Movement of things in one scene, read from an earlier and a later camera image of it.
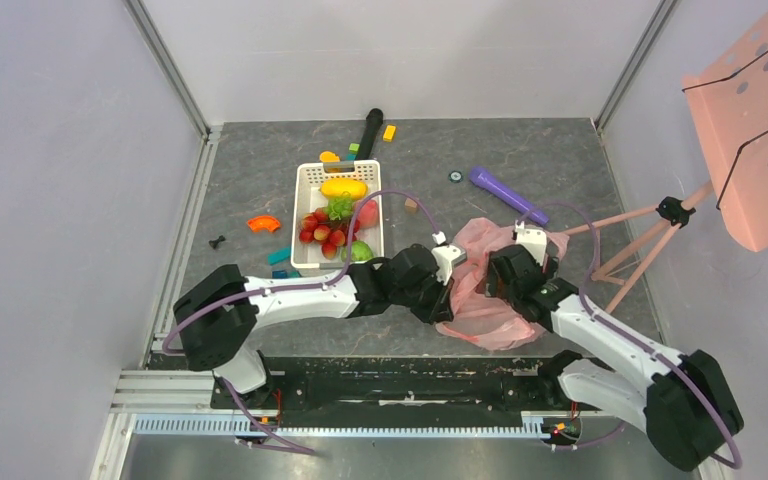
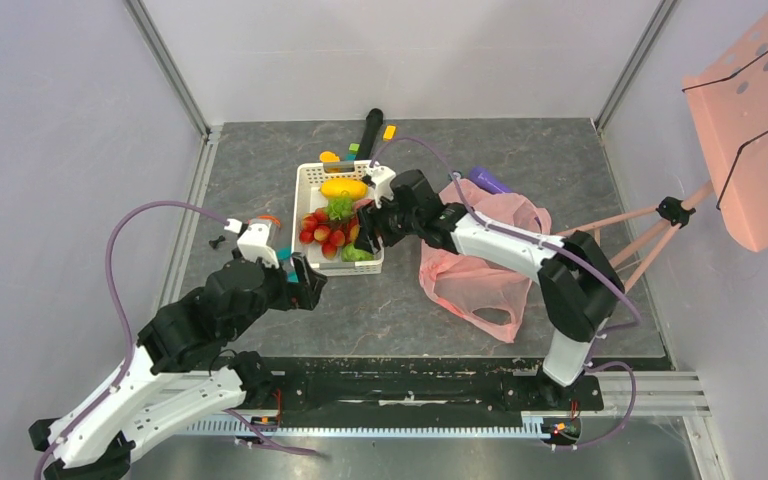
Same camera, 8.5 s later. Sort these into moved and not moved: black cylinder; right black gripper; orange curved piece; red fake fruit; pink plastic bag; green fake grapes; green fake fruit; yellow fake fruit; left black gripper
Moved: left black gripper; pink plastic bag; right black gripper
Not moved: green fake fruit; yellow fake fruit; orange curved piece; red fake fruit; black cylinder; green fake grapes
